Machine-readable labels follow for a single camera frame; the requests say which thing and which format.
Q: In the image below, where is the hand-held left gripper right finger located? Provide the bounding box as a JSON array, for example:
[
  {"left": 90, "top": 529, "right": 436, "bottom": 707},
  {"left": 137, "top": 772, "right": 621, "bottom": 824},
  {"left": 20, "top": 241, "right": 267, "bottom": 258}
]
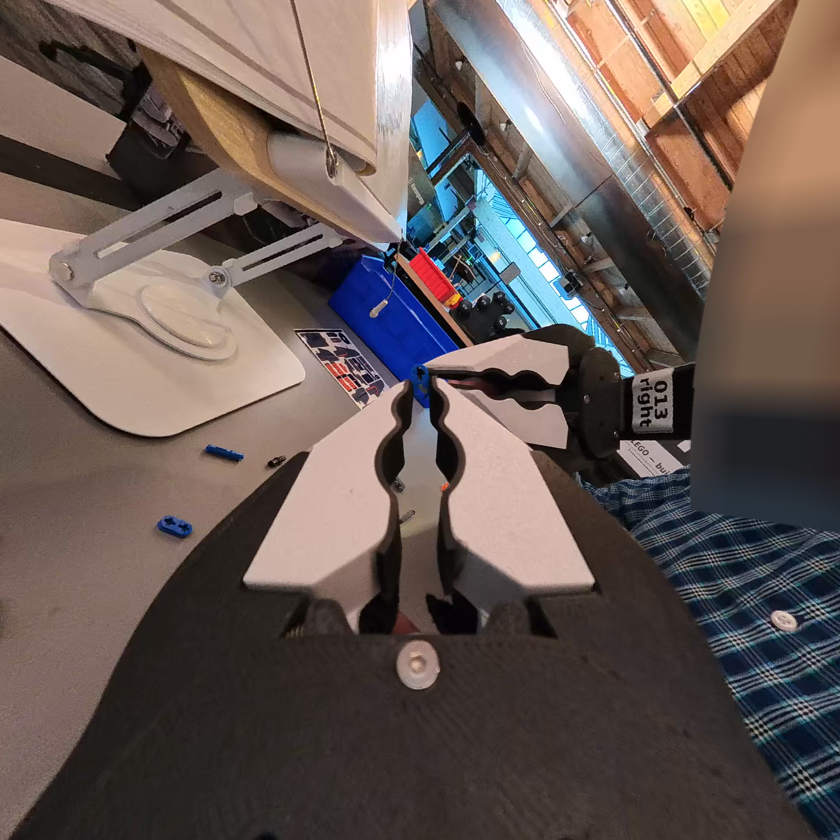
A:
[{"left": 428, "top": 378, "right": 597, "bottom": 634}]

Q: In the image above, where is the grey metal air duct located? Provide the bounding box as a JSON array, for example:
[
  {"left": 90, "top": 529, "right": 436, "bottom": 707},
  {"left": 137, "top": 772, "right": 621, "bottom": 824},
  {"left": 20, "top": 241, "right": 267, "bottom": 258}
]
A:
[{"left": 430, "top": 0, "right": 700, "bottom": 358}]

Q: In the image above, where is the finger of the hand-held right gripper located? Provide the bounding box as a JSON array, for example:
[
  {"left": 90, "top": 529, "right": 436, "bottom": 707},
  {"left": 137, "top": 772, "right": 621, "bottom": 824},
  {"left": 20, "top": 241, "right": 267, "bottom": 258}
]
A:
[
  {"left": 453, "top": 384, "right": 572, "bottom": 452},
  {"left": 424, "top": 335, "right": 572, "bottom": 389}
]

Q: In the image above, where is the silver spiral air duct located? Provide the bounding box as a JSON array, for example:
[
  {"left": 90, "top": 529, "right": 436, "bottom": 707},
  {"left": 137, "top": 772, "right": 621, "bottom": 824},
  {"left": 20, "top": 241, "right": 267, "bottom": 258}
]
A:
[{"left": 564, "top": 0, "right": 718, "bottom": 293}]

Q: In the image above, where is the red storage bin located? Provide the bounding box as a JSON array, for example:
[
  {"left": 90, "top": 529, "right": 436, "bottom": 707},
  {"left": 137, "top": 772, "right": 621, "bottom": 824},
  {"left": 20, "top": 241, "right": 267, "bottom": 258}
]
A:
[{"left": 408, "top": 248, "right": 458, "bottom": 294}]

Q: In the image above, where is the blue red printed sheet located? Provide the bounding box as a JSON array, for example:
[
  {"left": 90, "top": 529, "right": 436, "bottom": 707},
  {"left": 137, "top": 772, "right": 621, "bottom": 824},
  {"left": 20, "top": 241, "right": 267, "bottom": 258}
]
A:
[{"left": 293, "top": 326, "right": 389, "bottom": 410}]

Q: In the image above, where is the black framed marker sign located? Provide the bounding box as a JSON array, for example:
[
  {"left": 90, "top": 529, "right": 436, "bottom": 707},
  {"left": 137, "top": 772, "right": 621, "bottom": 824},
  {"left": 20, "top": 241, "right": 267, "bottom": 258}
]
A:
[{"left": 617, "top": 436, "right": 694, "bottom": 480}]

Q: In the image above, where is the black dumbbell rack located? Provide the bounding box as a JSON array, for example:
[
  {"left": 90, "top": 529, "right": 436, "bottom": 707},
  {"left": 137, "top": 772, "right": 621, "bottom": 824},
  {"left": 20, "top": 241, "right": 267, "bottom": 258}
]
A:
[{"left": 453, "top": 292, "right": 517, "bottom": 343}]

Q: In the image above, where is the blue storage bin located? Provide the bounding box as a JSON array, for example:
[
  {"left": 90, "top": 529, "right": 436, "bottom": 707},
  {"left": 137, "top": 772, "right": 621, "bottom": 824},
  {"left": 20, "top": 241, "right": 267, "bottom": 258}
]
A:
[{"left": 327, "top": 253, "right": 462, "bottom": 383}]

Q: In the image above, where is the thin tether cord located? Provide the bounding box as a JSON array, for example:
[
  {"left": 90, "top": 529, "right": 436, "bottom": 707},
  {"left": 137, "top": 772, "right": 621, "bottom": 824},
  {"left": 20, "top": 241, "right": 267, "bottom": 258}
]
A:
[
  {"left": 289, "top": 0, "right": 340, "bottom": 177},
  {"left": 375, "top": 240, "right": 403, "bottom": 309}
]

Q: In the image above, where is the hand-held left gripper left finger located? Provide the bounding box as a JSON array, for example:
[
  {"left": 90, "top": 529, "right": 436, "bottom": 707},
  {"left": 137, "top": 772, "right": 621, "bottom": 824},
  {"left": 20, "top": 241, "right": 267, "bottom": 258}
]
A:
[{"left": 243, "top": 381, "right": 414, "bottom": 634}]

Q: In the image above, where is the person's plaid shirt torso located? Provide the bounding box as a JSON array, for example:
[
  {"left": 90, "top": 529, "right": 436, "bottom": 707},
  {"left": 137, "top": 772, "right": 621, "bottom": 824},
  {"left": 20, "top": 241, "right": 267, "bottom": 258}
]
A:
[{"left": 577, "top": 469, "right": 840, "bottom": 828}]

